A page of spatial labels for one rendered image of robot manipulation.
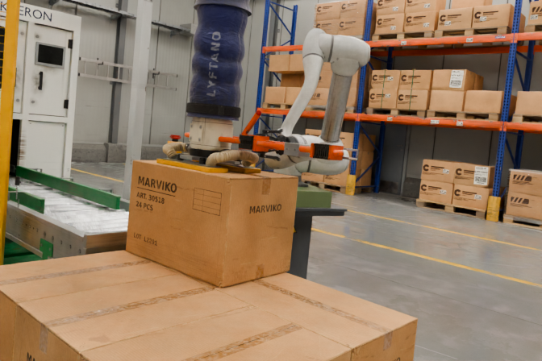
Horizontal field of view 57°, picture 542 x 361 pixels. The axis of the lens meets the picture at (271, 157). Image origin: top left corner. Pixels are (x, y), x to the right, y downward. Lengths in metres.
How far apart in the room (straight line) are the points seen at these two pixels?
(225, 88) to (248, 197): 0.46
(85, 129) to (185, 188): 10.39
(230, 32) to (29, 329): 1.26
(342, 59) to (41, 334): 1.69
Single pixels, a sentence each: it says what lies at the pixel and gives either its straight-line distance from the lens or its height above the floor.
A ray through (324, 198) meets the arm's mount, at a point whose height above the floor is 0.80.
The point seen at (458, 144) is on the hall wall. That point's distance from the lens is 10.51.
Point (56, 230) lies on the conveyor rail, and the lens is 2.56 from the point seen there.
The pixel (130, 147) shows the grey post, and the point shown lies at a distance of 5.68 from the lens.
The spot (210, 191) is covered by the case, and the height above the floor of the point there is 0.88.
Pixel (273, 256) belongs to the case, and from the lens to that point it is 2.05.
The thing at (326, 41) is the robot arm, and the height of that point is 1.57.
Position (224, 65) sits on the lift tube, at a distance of 2.03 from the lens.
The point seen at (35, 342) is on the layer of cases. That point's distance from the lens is 1.62.
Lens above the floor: 1.13
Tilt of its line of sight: 3 degrees down
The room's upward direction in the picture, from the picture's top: 5 degrees clockwise
